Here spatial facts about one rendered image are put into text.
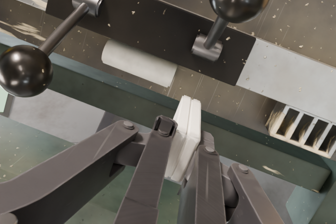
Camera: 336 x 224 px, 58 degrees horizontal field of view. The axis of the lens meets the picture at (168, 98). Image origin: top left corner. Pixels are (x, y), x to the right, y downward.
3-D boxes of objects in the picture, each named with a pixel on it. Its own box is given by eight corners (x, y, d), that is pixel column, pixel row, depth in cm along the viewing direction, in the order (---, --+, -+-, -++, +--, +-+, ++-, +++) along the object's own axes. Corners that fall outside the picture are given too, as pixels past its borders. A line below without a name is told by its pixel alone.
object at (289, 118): (320, 147, 36) (330, 159, 33) (264, 125, 36) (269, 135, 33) (337, 117, 34) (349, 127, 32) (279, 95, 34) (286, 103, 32)
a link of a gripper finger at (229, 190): (194, 165, 15) (251, 187, 15) (196, 127, 20) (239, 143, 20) (183, 190, 15) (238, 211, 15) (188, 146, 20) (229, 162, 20)
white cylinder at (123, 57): (106, 60, 35) (170, 84, 35) (98, 64, 33) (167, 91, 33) (114, 35, 35) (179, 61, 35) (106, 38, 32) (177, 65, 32)
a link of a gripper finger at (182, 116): (168, 179, 17) (156, 174, 17) (178, 131, 24) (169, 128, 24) (188, 134, 16) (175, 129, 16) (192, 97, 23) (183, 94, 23)
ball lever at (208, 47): (216, 76, 30) (271, 16, 16) (179, 62, 30) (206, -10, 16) (228, 41, 30) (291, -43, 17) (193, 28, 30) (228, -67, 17)
